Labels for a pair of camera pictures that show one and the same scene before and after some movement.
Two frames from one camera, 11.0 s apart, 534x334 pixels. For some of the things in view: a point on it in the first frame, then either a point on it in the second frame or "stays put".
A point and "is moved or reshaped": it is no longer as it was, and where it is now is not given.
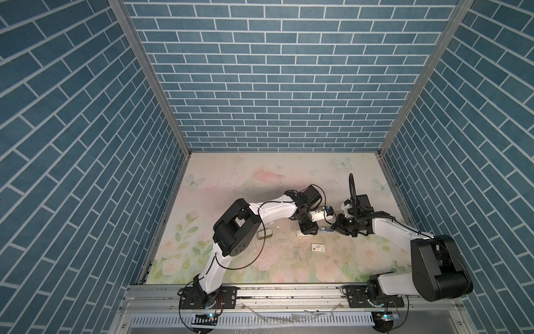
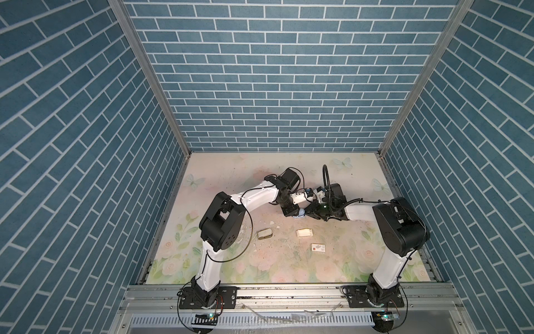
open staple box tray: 300,234 stays put
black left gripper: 309,228 -> 290,211
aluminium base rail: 149,308 stays put
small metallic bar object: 326,229 is moved or reshaped
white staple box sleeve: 318,248 stays put
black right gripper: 338,225 -> 313,211
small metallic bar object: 263,234 stays put
